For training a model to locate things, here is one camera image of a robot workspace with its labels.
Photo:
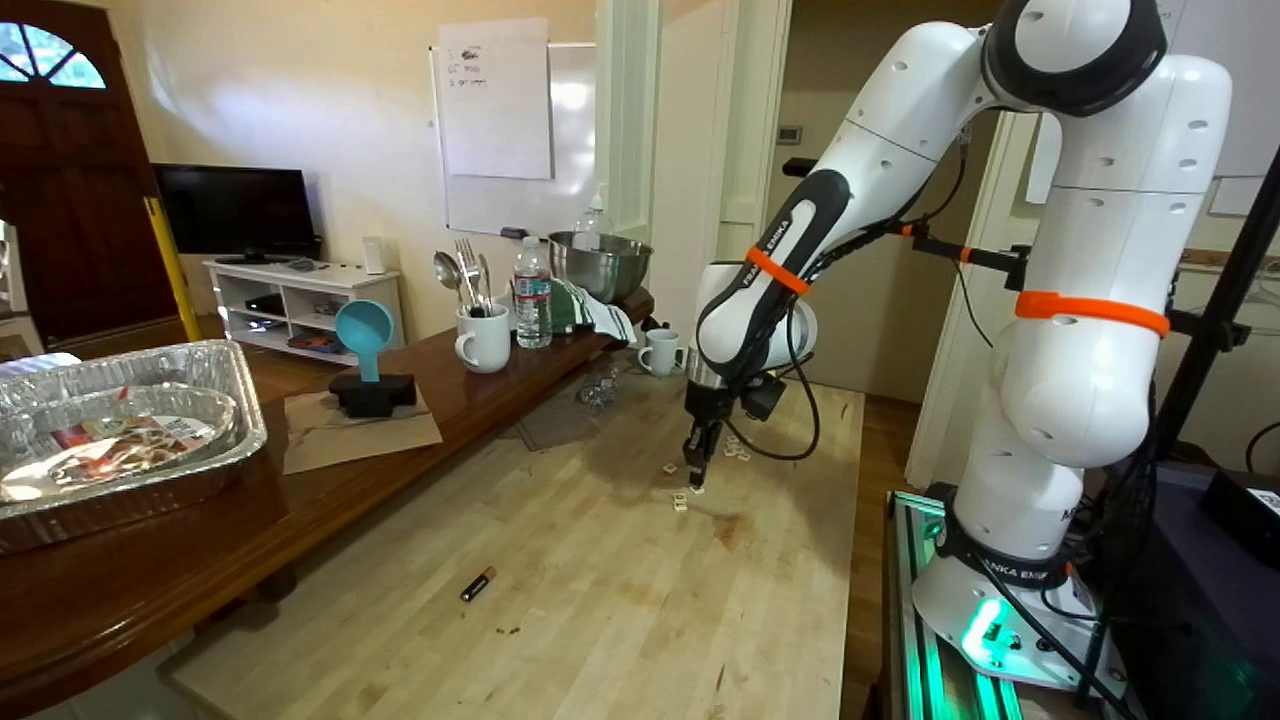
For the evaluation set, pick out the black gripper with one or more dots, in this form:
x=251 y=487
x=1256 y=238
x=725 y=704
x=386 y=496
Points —
x=704 y=419

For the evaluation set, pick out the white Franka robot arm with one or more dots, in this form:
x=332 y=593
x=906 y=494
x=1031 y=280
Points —
x=1095 y=375

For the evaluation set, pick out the cream letter tile O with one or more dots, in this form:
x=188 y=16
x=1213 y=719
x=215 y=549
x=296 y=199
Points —
x=678 y=500

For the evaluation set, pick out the white ceramic mug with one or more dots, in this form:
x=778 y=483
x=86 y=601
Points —
x=483 y=343
x=658 y=353

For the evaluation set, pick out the crumpled clear plastic wrap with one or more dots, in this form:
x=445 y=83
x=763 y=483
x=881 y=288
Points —
x=584 y=402

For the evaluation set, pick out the green striped white towel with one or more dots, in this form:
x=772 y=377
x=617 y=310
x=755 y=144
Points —
x=602 y=318

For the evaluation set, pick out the stainless steel mixing bowl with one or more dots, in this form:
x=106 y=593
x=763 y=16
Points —
x=605 y=264

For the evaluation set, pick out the clear plastic water bottle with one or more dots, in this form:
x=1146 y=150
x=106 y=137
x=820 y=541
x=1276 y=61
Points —
x=530 y=302

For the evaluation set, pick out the black marker pen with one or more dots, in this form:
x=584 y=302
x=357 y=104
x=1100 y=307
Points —
x=478 y=587

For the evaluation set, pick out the aluminium robot stand green light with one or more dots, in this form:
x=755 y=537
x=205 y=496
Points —
x=921 y=627

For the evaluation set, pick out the metal spoon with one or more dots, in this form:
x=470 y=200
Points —
x=452 y=268

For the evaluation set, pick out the black funnel base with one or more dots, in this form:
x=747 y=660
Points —
x=371 y=399

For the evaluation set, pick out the black boom rod orange clamps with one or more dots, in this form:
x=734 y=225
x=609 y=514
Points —
x=982 y=254

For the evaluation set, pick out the brown paper sheet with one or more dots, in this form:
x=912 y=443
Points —
x=321 y=446

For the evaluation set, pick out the white television stand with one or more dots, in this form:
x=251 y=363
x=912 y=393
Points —
x=306 y=310

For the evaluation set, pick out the black computer box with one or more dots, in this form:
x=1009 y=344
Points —
x=1200 y=601

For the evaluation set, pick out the black flat television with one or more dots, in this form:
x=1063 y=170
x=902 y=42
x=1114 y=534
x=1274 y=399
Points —
x=239 y=211

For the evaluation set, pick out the black tripod pole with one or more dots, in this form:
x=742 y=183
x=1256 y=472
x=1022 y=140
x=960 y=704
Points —
x=1221 y=314

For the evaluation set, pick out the yellow stick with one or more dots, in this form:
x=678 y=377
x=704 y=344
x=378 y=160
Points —
x=171 y=264

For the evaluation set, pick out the aluminium foil tray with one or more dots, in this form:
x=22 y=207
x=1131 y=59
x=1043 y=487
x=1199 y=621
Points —
x=120 y=424

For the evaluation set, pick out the dark brown wooden counter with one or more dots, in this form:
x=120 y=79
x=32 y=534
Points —
x=120 y=587

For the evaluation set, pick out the dark wooden door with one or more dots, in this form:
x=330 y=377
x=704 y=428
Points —
x=72 y=200

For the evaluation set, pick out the white wall whiteboard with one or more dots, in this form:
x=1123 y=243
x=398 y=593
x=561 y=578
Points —
x=494 y=104

